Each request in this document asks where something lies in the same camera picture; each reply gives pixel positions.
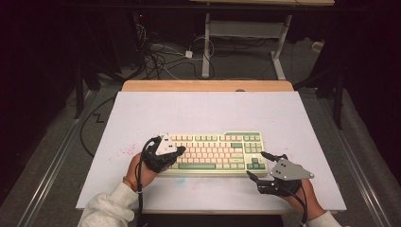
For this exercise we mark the black metal stand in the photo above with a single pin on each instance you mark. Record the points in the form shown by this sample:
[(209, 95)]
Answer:
[(339, 104)]

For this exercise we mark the white table board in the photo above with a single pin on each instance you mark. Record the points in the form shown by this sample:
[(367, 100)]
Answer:
[(205, 110)]

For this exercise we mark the white power adapter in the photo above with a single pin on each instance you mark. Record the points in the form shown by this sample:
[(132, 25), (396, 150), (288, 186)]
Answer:
[(188, 54)]

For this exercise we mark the person's left hand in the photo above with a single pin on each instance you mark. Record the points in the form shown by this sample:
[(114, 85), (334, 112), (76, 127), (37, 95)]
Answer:
[(138, 173)]

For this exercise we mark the cream and green keyboard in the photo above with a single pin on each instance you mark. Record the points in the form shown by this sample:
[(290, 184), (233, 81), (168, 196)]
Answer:
[(214, 151)]

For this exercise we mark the white metal desk frame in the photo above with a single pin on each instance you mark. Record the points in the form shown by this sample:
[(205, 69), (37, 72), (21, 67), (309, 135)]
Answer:
[(206, 47)]

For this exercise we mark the wooden table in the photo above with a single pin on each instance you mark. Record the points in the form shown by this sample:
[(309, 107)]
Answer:
[(205, 85)]

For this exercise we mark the metal floor rail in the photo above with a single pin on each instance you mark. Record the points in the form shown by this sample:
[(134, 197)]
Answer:
[(50, 176), (367, 192)]

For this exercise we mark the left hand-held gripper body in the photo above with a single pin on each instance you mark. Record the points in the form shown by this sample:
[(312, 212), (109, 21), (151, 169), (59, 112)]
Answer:
[(165, 146)]

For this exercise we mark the person's right hand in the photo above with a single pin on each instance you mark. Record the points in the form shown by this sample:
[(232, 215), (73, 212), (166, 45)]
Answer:
[(310, 201)]

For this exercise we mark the small white box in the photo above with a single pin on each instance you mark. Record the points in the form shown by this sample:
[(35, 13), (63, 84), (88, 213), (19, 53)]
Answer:
[(317, 46)]

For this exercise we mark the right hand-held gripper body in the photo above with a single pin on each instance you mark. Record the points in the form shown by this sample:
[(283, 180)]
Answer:
[(288, 170)]

